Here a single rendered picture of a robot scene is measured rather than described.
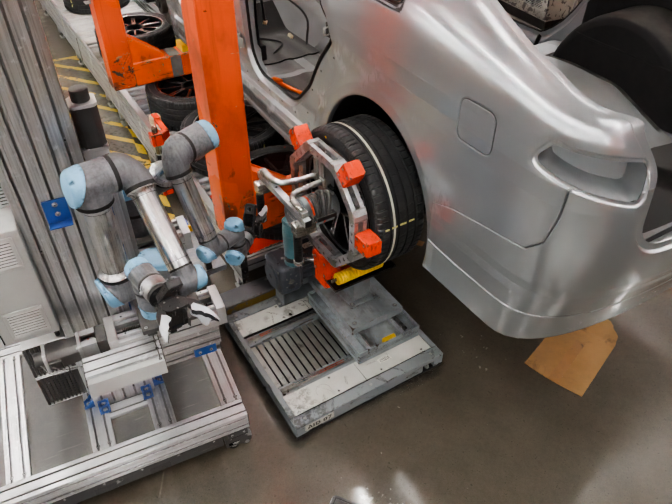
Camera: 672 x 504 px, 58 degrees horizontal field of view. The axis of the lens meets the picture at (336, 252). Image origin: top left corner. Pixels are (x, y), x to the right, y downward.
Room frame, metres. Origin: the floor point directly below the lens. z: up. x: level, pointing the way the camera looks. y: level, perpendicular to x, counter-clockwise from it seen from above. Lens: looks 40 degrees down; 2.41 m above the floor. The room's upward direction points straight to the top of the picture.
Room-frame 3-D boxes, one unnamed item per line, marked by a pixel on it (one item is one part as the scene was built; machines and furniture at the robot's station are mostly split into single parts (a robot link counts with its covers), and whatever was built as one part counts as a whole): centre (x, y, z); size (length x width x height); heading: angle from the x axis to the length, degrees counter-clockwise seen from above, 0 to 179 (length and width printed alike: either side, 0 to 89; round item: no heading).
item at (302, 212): (2.00, 0.09, 1.03); 0.19 x 0.18 x 0.11; 121
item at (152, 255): (1.58, 0.63, 0.98); 0.13 x 0.12 x 0.14; 130
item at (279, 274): (2.38, 0.15, 0.26); 0.42 x 0.18 x 0.35; 121
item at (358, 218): (2.15, 0.04, 0.85); 0.54 x 0.07 x 0.54; 31
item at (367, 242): (1.88, -0.13, 0.85); 0.09 x 0.08 x 0.07; 31
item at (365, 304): (2.24, -0.10, 0.32); 0.40 x 0.30 x 0.28; 31
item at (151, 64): (4.22, 1.22, 0.69); 0.52 x 0.17 x 0.35; 121
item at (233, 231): (1.87, 0.41, 0.91); 0.11 x 0.08 x 0.11; 144
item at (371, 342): (2.19, -0.13, 0.13); 0.50 x 0.36 x 0.10; 31
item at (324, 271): (2.17, 0.01, 0.48); 0.16 x 0.12 x 0.17; 121
